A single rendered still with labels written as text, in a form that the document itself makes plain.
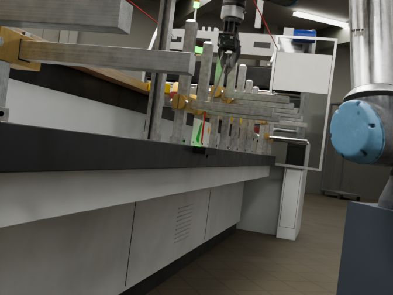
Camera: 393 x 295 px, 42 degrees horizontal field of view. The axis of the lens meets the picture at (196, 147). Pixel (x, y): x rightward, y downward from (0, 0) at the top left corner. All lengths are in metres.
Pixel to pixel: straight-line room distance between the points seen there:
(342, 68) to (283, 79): 7.37
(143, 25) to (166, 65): 9.27
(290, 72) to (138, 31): 5.81
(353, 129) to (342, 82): 10.55
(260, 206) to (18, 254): 3.48
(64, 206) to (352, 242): 0.78
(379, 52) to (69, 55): 0.80
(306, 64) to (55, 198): 3.66
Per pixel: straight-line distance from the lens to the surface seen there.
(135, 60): 0.78
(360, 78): 1.33
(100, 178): 1.24
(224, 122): 2.48
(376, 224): 1.39
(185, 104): 1.73
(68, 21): 0.54
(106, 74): 1.54
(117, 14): 0.52
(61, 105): 1.44
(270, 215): 4.65
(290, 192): 4.49
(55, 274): 1.56
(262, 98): 2.25
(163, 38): 1.53
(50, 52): 0.85
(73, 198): 1.14
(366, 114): 1.25
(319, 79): 4.51
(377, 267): 1.39
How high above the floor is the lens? 0.70
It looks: level
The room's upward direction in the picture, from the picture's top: 7 degrees clockwise
